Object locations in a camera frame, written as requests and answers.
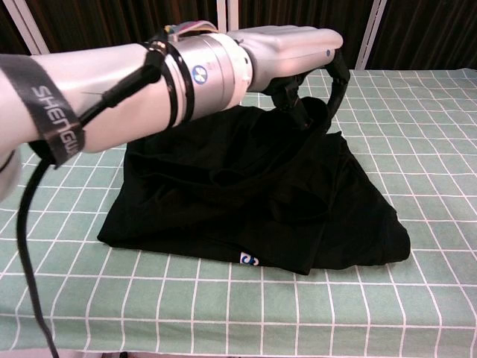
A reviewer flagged dark pleated curtain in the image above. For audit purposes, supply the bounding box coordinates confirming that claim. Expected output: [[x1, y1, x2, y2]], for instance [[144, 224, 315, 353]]
[[237, 0, 374, 70], [367, 0, 477, 72], [0, 0, 30, 56], [25, 0, 221, 55]]

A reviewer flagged green white checkered tablecloth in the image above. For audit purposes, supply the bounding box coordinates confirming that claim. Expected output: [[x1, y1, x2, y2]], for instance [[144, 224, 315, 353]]
[[0, 69, 477, 355]]

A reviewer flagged white screen frame post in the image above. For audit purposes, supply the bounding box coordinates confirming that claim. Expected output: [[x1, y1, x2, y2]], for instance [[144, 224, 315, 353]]
[[353, 0, 389, 72], [7, 0, 50, 56], [217, 0, 240, 34]]

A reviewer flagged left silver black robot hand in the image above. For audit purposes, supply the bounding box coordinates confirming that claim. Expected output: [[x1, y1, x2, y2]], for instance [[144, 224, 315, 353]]
[[225, 25, 351, 130]]

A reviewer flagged black T-shirt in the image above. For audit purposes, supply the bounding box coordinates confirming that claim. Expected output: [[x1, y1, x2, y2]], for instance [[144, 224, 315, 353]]
[[96, 95, 411, 276]]

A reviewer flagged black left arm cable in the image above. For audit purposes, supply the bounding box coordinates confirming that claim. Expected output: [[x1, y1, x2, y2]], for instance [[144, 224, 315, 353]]
[[16, 63, 162, 358]]

